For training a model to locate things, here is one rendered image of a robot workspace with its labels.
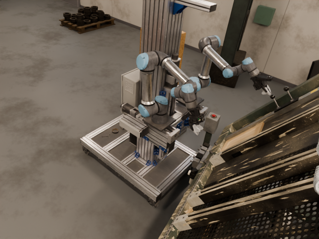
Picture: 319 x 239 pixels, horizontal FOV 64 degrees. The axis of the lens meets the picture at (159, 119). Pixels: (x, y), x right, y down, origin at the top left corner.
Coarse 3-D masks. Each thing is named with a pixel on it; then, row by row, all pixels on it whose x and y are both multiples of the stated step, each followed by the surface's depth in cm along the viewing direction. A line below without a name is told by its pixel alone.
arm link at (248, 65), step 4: (244, 60) 204; (248, 60) 203; (252, 60) 205; (244, 64) 206; (248, 64) 204; (252, 64) 204; (244, 68) 208; (248, 68) 205; (252, 68) 204; (248, 72) 208
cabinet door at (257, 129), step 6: (258, 126) 209; (246, 132) 217; (252, 132) 209; (258, 132) 198; (234, 138) 227; (240, 138) 217; (246, 138) 207; (228, 144) 227; (234, 144) 216; (222, 150) 224
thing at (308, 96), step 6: (318, 90) 177; (306, 96) 183; (312, 96) 181; (294, 102) 189; (300, 102) 187; (288, 108) 194; (270, 114) 205; (276, 114) 201; (258, 120) 213; (264, 120) 209; (246, 126) 223; (252, 126) 217; (234, 132) 234; (240, 132) 226; (228, 138) 236
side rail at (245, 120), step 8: (312, 80) 198; (296, 88) 207; (304, 88) 204; (312, 88) 201; (280, 96) 220; (288, 96) 213; (296, 96) 210; (264, 104) 233; (272, 104) 224; (280, 104) 220; (256, 112) 235; (264, 112) 231; (240, 120) 248; (248, 120) 243; (240, 128) 252
